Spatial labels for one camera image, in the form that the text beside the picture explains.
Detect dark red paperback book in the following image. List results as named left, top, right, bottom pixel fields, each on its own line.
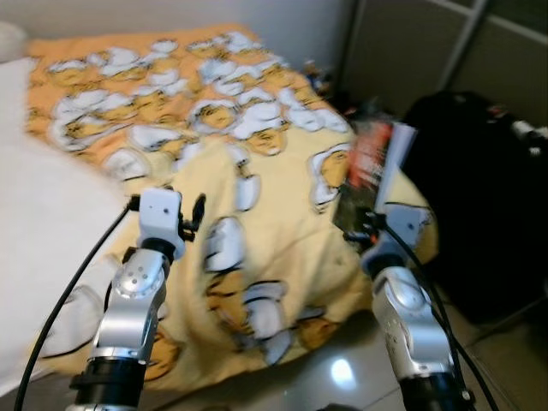
left=331, top=119, right=419, bottom=234

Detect orange yellow cartoon blanket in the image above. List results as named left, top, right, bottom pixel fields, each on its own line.
left=26, top=24, right=439, bottom=388

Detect black suitcase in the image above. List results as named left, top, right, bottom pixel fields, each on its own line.
left=399, top=90, right=548, bottom=326

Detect white quilted mattress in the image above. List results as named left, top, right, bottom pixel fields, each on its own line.
left=0, top=58, right=131, bottom=396

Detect small colourful figurines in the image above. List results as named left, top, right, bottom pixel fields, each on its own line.
left=300, top=58, right=337, bottom=97

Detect grey wardrobe doors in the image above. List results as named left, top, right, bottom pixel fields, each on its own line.
left=338, top=0, right=548, bottom=129

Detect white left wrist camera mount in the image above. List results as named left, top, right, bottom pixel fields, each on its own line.
left=137, top=188, right=184, bottom=260

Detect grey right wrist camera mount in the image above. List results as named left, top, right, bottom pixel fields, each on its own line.
left=358, top=202, right=432, bottom=277

